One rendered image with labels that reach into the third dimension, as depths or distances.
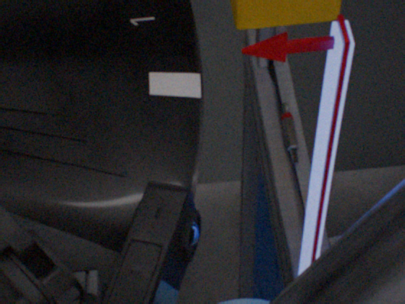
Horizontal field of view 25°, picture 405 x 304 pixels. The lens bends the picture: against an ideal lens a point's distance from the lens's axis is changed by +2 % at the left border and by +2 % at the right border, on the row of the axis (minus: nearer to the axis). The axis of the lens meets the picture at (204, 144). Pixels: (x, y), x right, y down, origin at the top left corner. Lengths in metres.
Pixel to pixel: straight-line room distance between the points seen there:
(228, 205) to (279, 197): 1.03
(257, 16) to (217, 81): 0.80
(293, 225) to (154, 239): 0.42
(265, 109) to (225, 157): 0.87
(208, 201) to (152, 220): 1.46
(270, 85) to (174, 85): 0.43
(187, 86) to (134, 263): 0.15
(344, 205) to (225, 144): 0.31
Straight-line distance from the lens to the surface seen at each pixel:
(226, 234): 1.87
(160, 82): 0.55
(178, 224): 0.46
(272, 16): 0.85
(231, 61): 1.60
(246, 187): 1.22
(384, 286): 0.39
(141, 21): 0.58
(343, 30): 0.56
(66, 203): 0.51
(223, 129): 1.74
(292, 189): 0.90
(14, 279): 0.43
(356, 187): 1.96
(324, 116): 0.62
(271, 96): 0.96
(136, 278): 0.44
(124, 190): 0.52
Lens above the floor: 1.58
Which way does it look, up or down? 52 degrees down
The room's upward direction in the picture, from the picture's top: 2 degrees counter-clockwise
